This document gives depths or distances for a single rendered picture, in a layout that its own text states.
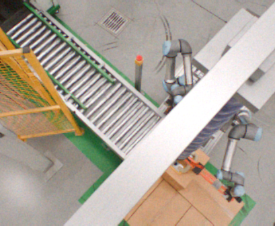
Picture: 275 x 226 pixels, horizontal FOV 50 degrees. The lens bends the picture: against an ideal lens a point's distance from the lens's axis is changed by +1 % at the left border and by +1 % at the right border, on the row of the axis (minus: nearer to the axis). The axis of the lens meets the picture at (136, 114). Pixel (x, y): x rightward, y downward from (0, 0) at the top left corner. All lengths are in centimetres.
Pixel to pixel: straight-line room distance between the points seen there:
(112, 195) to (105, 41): 387
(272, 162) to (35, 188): 305
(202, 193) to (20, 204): 220
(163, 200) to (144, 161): 253
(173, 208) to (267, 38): 255
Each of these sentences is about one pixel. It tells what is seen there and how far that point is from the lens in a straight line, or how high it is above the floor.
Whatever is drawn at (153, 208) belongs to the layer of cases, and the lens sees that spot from 331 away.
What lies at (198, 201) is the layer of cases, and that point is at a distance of 338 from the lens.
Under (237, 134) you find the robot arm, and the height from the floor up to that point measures 157.
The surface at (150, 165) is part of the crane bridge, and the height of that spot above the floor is 305.
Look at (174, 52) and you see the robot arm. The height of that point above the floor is 159.
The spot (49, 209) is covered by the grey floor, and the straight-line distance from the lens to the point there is 397.
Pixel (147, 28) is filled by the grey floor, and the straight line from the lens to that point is 466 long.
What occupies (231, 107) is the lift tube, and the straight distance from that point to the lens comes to 138.
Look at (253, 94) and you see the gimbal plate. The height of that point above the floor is 287.
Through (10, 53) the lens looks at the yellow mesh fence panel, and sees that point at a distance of 216.
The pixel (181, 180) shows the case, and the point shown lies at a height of 94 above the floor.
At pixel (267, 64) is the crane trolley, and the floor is 296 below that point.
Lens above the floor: 384
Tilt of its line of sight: 72 degrees down
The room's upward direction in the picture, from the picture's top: 3 degrees clockwise
